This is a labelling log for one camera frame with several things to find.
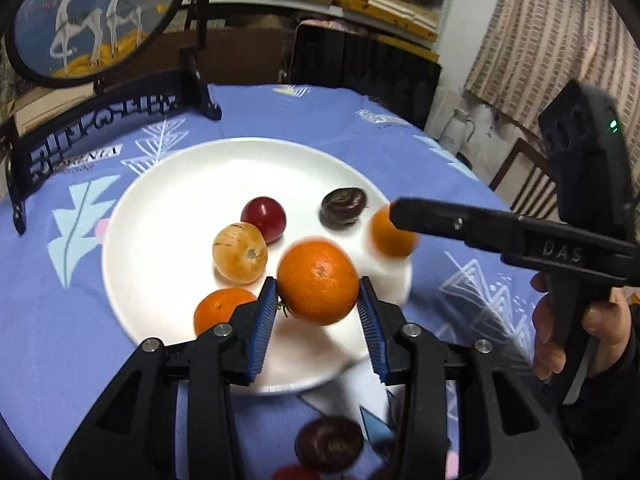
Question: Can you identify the small orange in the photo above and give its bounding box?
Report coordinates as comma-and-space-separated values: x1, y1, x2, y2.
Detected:
193, 287, 258, 337
369, 204, 419, 259

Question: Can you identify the white plate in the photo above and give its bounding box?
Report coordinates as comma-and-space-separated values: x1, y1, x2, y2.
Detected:
101, 137, 414, 395

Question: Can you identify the yellow-brown round fruit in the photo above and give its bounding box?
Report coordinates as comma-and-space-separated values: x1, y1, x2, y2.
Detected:
212, 223, 268, 284

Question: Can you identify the wooden chair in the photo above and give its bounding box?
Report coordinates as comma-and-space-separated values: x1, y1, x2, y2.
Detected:
487, 137, 562, 211

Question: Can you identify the red plum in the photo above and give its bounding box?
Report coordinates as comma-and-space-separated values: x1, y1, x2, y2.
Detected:
240, 197, 288, 245

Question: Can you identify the person's right hand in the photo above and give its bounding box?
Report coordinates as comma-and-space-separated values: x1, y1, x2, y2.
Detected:
530, 272, 634, 381

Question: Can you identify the striped beige cloth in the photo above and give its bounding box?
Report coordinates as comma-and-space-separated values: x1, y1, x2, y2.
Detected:
464, 0, 640, 147

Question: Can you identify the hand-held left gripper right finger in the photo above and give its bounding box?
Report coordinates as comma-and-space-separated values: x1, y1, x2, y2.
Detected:
356, 276, 584, 480

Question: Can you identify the dark red round fruit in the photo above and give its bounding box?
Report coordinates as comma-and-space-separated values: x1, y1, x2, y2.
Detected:
295, 417, 365, 473

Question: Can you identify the dark purple plum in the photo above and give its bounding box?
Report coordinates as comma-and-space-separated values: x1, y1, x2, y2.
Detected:
320, 187, 369, 229

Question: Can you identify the large orange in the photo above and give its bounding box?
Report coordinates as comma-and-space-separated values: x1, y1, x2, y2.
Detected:
276, 240, 361, 326

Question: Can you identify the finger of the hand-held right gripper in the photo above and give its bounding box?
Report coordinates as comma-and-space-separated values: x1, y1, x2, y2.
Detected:
388, 198, 522, 257

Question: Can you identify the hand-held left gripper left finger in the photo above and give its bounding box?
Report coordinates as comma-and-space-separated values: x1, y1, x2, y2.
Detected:
52, 276, 279, 480

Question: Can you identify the black flat panel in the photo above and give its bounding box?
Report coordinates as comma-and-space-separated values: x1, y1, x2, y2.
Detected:
289, 19, 443, 131

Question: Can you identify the white jug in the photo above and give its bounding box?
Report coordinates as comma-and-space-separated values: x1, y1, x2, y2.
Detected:
439, 108, 476, 157

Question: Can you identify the beige box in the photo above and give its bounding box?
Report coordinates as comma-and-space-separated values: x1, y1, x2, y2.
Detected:
9, 84, 97, 137

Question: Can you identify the round deer painting black stand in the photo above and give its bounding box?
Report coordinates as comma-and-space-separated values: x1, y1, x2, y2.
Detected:
5, 0, 224, 237

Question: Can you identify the blue printed tablecloth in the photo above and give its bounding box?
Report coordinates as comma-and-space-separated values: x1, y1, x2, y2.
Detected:
0, 82, 551, 480

